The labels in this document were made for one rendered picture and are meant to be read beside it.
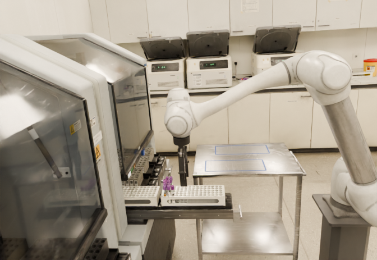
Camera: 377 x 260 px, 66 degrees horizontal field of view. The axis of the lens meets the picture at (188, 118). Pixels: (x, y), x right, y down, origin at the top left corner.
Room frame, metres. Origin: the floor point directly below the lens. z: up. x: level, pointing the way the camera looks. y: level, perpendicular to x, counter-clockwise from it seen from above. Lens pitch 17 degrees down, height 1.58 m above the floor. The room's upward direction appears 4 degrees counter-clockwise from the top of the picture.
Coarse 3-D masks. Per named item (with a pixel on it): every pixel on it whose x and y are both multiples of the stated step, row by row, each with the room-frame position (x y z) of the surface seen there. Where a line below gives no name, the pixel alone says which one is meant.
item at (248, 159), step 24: (216, 144) 1.88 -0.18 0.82; (240, 144) 1.85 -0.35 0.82; (264, 144) 1.82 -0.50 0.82; (216, 168) 1.51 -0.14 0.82; (240, 168) 1.49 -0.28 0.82; (264, 168) 1.47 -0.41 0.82; (288, 168) 1.45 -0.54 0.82; (264, 216) 1.78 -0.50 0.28; (216, 240) 1.56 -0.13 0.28; (240, 240) 1.55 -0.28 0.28; (264, 240) 1.53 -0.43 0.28; (288, 240) 1.52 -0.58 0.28
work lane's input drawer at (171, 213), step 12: (228, 204) 1.15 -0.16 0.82; (132, 216) 1.17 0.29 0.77; (144, 216) 1.17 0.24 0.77; (156, 216) 1.16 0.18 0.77; (168, 216) 1.15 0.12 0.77; (180, 216) 1.15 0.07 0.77; (192, 216) 1.14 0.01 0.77; (204, 216) 1.14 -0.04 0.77; (216, 216) 1.13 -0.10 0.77; (228, 216) 1.13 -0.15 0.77; (240, 216) 1.15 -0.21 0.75
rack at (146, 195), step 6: (126, 186) 1.29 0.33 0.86; (132, 186) 1.29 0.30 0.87; (138, 186) 1.28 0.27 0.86; (144, 186) 1.28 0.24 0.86; (150, 186) 1.27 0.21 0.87; (156, 186) 1.27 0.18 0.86; (126, 192) 1.24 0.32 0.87; (132, 192) 1.23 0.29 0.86; (138, 192) 1.24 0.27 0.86; (144, 192) 1.22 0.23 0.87; (150, 192) 1.22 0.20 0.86; (156, 192) 1.22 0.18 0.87; (126, 198) 1.19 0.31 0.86; (132, 198) 1.19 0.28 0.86; (138, 198) 1.18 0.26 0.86; (144, 198) 1.18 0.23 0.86; (150, 198) 1.18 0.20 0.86; (156, 198) 1.18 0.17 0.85; (126, 204) 1.19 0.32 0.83; (132, 204) 1.19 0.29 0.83; (138, 204) 1.19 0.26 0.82; (144, 204) 1.18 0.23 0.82; (150, 204) 1.18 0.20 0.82; (156, 204) 1.18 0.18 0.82
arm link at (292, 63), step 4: (308, 52) 1.14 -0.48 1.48; (296, 56) 1.18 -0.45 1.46; (300, 56) 1.15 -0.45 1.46; (288, 60) 1.19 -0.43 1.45; (292, 60) 1.18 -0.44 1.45; (296, 60) 1.15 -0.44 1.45; (288, 64) 1.17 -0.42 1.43; (292, 64) 1.16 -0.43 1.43; (296, 64) 1.13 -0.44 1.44; (288, 68) 1.16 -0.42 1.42; (292, 68) 1.16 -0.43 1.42; (296, 68) 1.13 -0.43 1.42; (292, 72) 1.15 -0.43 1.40; (296, 72) 1.13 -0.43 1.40; (292, 76) 1.16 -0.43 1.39; (296, 76) 1.14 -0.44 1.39; (292, 80) 1.16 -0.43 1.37; (296, 80) 1.17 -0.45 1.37
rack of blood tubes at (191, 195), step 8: (176, 192) 1.21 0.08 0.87; (184, 192) 1.20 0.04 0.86; (192, 192) 1.20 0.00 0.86; (200, 192) 1.19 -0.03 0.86; (208, 192) 1.19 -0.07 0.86; (216, 192) 1.19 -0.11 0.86; (224, 192) 1.18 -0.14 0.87; (176, 200) 1.22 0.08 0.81; (184, 200) 1.21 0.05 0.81; (192, 200) 1.21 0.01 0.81; (200, 200) 1.21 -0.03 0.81; (208, 200) 1.21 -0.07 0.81; (216, 200) 1.20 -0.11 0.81; (224, 200) 1.15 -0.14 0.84
